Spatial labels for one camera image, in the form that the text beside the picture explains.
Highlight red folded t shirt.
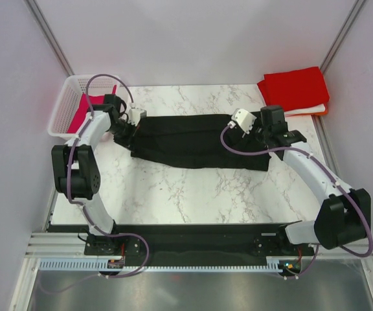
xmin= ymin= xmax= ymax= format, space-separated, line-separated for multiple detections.
xmin=257 ymin=67 xmax=330 ymax=112

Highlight black t shirt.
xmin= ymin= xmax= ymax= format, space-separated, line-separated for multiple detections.
xmin=127 ymin=114 xmax=270 ymax=172

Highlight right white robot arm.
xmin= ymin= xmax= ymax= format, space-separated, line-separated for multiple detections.
xmin=231 ymin=106 xmax=373 ymax=255

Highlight white plastic basket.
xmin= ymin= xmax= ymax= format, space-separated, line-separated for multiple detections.
xmin=47 ymin=74 xmax=130 ymax=141

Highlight left aluminium corner post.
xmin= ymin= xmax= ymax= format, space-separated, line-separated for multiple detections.
xmin=24 ymin=0 xmax=74 ymax=76

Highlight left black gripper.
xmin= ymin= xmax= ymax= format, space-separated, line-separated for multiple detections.
xmin=107 ymin=120 xmax=140 ymax=153

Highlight aluminium corner post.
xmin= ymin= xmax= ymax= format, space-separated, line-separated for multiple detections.
xmin=320 ymin=0 xmax=368 ymax=75
xmin=24 ymin=0 xmax=74 ymax=76

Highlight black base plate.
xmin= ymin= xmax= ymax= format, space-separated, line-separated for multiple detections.
xmin=45 ymin=222 xmax=357 ymax=259

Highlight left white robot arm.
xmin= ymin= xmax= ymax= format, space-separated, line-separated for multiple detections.
xmin=51 ymin=94 xmax=146 ymax=256

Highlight aluminium front frame rail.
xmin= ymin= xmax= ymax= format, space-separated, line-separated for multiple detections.
xmin=25 ymin=233 xmax=358 ymax=259

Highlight right aluminium side rail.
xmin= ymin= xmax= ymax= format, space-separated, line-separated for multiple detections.
xmin=312 ymin=116 xmax=342 ymax=178

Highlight white slotted cable duct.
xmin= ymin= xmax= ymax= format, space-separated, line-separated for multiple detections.
xmin=38 ymin=258 xmax=283 ymax=273

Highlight right aluminium corner post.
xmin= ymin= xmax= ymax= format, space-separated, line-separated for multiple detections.
xmin=320 ymin=0 xmax=368 ymax=75

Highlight orange folded t shirt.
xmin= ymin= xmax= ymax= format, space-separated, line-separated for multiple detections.
xmin=317 ymin=109 xmax=328 ymax=116

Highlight pink t shirt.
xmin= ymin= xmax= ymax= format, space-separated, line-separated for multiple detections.
xmin=67 ymin=93 xmax=106 ymax=133

